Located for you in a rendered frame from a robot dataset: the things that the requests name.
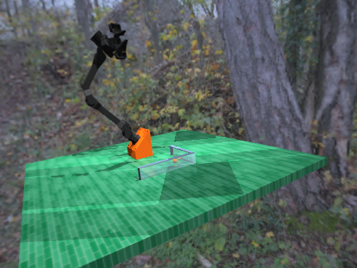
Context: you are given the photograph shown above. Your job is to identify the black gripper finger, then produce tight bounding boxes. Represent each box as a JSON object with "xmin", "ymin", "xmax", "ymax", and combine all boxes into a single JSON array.
[
  {"xmin": 112, "ymin": 29, "xmax": 126, "ymax": 36},
  {"xmin": 116, "ymin": 39, "xmax": 128, "ymax": 52}
]

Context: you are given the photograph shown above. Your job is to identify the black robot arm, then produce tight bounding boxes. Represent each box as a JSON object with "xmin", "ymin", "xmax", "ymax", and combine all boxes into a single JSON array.
[{"xmin": 82, "ymin": 30, "xmax": 141, "ymax": 145}]

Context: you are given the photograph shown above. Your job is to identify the clear low corner walls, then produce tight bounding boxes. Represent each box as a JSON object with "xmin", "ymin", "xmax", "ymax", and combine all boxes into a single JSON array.
[{"xmin": 140, "ymin": 147, "xmax": 196, "ymax": 180}]

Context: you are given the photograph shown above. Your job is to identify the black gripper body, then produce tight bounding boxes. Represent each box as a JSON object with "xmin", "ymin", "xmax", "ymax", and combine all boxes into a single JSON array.
[{"xmin": 109, "ymin": 23, "xmax": 127, "ymax": 60}]

